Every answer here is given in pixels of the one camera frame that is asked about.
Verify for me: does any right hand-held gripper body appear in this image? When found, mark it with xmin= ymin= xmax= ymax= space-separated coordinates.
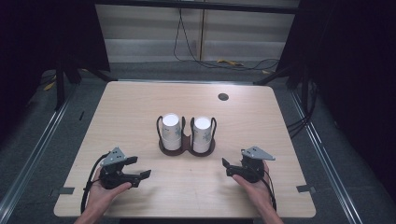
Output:
xmin=241 ymin=146 xmax=276 ymax=184

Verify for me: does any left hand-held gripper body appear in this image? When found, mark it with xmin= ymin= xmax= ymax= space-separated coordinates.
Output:
xmin=98 ymin=147 xmax=135 ymax=190

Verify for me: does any tall white paper cup stack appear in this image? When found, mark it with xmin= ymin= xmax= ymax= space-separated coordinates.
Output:
xmin=161 ymin=112 xmax=182 ymax=151

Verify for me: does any dark double cup holder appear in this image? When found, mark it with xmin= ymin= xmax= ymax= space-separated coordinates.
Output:
xmin=156 ymin=115 xmax=218 ymax=157

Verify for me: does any person's right hand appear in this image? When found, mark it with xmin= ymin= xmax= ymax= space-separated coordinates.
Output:
xmin=233 ymin=161 xmax=276 ymax=213

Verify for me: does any person's left hand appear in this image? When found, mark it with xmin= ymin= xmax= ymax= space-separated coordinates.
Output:
xmin=87 ymin=167 xmax=133 ymax=216

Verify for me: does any short white paper cup stack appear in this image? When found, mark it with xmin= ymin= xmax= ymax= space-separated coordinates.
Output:
xmin=191 ymin=116 xmax=213 ymax=154

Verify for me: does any black metal stand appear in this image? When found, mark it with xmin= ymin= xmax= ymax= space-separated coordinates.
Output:
xmin=55 ymin=46 xmax=110 ymax=112
xmin=253 ymin=62 xmax=313 ymax=108

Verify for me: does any black curtain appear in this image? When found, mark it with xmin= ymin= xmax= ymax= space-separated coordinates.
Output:
xmin=276 ymin=0 xmax=396 ymax=200
xmin=0 ymin=0 xmax=110 ymax=144

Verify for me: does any black overhead bar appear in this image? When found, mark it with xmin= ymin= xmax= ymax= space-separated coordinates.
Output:
xmin=93 ymin=0 xmax=302 ymax=15

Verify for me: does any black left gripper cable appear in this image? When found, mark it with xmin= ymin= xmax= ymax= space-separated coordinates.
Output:
xmin=80 ymin=151 xmax=110 ymax=215

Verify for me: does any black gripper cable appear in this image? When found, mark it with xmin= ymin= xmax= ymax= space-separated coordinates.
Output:
xmin=257 ymin=169 xmax=277 ymax=213
xmin=80 ymin=151 xmax=110 ymax=215

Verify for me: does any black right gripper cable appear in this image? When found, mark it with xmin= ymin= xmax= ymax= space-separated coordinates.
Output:
xmin=257 ymin=169 xmax=277 ymax=213

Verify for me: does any black cable bundle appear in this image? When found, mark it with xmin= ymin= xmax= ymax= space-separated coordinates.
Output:
xmin=286 ymin=80 xmax=319 ymax=140

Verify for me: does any metal floor rail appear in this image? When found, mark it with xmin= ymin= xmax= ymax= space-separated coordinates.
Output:
xmin=289 ymin=89 xmax=364 ymax=224
xmin=0 ymin=83 xmax=78 ymax=217

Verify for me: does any black floor cable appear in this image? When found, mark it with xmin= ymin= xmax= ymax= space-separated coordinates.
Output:
xmin=173 ymin=7 xmax=281 ymax=72

